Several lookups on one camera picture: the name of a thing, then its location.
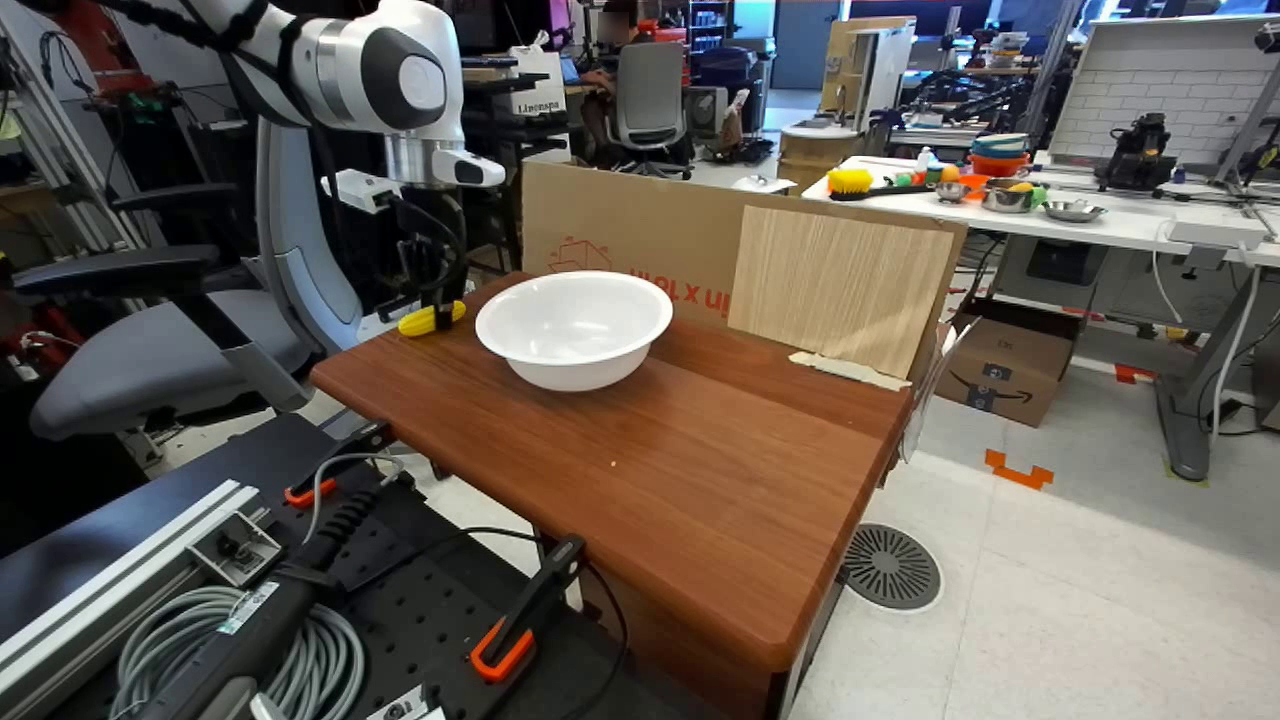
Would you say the black perforated base board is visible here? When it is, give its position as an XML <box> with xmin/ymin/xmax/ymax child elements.
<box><xmin>51</xmin><ymin>467</ymin><xmax>697</xmax><ymax>720</ymax></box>

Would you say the grey mesh office chair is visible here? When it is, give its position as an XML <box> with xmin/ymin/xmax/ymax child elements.
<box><xmin>609</xmin><ymin>37</ymin><xmax>697</xmax><ymax>173</ymax></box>

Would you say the large brown cardboard box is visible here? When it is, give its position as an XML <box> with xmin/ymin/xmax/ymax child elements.
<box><xmin>517</xmin><ymin>153</ymin><xmax>805</xmax><ymax>333</ymax></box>

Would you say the small metal bowl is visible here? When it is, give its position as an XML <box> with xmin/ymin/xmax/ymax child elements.
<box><xmin>1042</xmin><ymin>192</ymin><xmax>1107</xmax><ymax>226</ymax></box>

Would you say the light wooden panel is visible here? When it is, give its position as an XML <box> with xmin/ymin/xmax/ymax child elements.
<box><xmin>725</xmin><ymin>201</ymin><xmax>972</xmax><ymax>391</ymax></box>

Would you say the yellow toy fruit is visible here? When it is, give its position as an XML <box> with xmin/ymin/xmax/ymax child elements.
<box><xmin>826</xmin><ymin>160</ymin><xmax>881</xmax><ymax>205</ymax></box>

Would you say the grey coiled cable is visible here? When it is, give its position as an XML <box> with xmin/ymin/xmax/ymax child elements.
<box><xmin>107</xmin><ymin>581</ymin><xmax>374</xmax><ymax>720</ymax></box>

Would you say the aluminium rail profile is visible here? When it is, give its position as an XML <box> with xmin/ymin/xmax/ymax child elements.
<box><xmin>0</xmin><ymin>477</ymin><xmax>264</xmax><ymax>710</ymax></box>

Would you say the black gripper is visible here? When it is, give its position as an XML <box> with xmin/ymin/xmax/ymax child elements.
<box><xmin>389</xmin><ymin>189</ymin><xmax>478</xmax><ymax>335</ymax></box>

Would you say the small printed cardboard box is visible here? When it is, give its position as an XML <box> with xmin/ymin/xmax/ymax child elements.
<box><xmin>932</xmin><ymin>296</ymin><xmax>1090</xmax><ymax>433</ymax></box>

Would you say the white plastic bowl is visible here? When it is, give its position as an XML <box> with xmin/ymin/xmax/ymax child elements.
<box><xmin>473</xmin><ymin>269</ymin><xmax>678</xmax><ymax>395</ymax></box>

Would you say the white pegboard panel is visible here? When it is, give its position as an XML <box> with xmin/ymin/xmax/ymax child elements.
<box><xmin>1046</xmin><ymin>12</ymin><xmax>1280</xmax><ymax>173</ymax></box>

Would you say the yellow banana-shaped toy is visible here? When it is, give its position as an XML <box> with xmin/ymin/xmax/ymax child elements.
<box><xmin>391</xmin><ymin>296</ymin><xmax>473</xmax><ymax>343</ymax></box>

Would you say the stack of coloured bowls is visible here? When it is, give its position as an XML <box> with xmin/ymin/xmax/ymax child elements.
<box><xmin>964</xmin><ymin>126</ymin><xmax>1036</xmax><ymax>178</ymax></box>

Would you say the pale wooden strip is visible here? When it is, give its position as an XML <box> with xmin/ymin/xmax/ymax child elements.
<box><xmin>783</xmin><ymin>349</ymin><xmax>917</xmax><ymax>395</ymax></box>

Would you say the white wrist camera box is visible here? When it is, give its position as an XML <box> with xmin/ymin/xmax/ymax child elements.
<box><xmin>321</xmin><ymin>162</ymin><xmax>404</xmax><ymax>221</ymax></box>

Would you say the white desk with grey legs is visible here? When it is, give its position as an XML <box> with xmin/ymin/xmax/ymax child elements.
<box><xmin>800</xmin><ymin>153</ymin><xmax>1280</xmax><ymax>487</ymax></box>

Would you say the round metal floor drain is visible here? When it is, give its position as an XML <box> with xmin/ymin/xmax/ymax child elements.
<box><xmin>842</xmin><ymin>520</ymin><xmax>950</xmax><ymax>614</ymax></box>

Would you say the black device on desk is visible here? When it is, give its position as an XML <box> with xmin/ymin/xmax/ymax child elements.
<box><xmin>1093</xmin><ymin>106</ymin><xmax>1180</xmax><ymax>196</ymax></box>

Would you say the black clamp with orange tip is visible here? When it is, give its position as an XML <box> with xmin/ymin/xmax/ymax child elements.
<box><xmin>463</xmin><ymin>536</ymin><xmax>592</xmax><ymax>686</ymax></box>
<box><xmin>281</xmin><ymin>419</ymin><xmax>399</xmax><ymax>516</ymax></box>

